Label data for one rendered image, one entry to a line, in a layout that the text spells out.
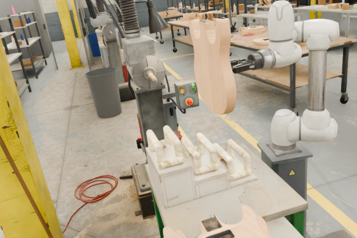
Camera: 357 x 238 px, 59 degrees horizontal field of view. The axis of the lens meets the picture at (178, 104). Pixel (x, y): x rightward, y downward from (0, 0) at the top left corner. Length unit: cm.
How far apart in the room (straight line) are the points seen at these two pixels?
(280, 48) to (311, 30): 56
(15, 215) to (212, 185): 138
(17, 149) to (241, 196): 134
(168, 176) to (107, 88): 375
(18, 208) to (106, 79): 301
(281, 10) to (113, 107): 398
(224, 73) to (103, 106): 399
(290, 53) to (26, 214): 185
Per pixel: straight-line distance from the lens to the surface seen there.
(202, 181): 142
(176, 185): 138
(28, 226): 241
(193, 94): 244
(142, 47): 200
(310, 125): 213
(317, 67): 207
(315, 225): 277
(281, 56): 149
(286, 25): 147
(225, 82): 124
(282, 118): 212
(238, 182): 152
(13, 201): 231
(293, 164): 223
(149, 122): 261
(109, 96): 505
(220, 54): 123
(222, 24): 120
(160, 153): 133
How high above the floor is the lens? 181
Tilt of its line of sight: 20 degrees down
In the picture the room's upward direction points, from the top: 8 degrees counter-clockwise
